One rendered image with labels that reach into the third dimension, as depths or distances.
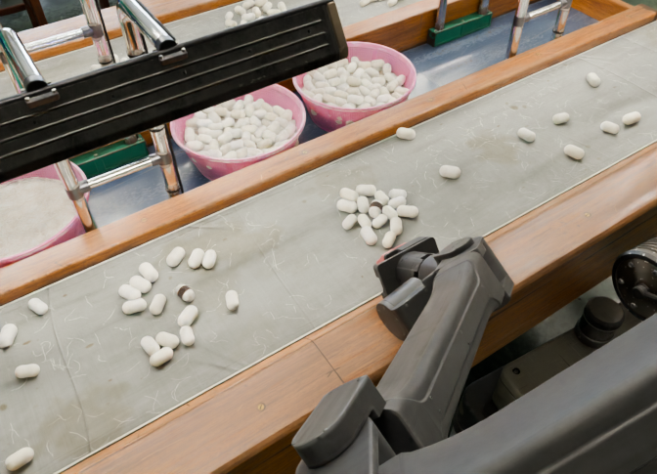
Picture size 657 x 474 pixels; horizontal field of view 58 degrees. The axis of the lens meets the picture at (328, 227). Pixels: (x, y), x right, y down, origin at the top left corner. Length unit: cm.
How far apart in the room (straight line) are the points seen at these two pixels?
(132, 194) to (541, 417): 102
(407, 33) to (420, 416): 125
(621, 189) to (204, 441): 79
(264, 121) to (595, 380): 102
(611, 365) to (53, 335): 79
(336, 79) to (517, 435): 112
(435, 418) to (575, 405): 16
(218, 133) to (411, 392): 87
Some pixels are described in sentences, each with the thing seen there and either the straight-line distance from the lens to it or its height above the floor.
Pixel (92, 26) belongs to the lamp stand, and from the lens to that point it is 115.
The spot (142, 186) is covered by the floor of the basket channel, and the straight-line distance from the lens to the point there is 124.
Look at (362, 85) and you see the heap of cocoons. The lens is 135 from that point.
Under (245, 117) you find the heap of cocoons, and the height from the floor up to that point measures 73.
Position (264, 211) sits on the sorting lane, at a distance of 104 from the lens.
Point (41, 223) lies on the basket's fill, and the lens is 114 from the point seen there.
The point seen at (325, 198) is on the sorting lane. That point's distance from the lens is 105.
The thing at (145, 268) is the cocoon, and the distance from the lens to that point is 96.
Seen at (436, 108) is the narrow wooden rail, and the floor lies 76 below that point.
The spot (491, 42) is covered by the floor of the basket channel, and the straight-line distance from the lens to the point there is 167.
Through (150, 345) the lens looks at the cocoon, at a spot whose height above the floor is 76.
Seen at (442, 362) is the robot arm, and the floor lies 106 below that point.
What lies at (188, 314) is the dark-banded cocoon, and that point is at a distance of 89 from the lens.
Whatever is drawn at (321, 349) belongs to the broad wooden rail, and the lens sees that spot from 83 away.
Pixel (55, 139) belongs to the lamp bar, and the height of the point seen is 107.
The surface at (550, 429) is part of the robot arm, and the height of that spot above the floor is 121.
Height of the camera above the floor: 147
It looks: 46 degrees down
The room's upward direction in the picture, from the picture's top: 1 degrees counter-clockwise
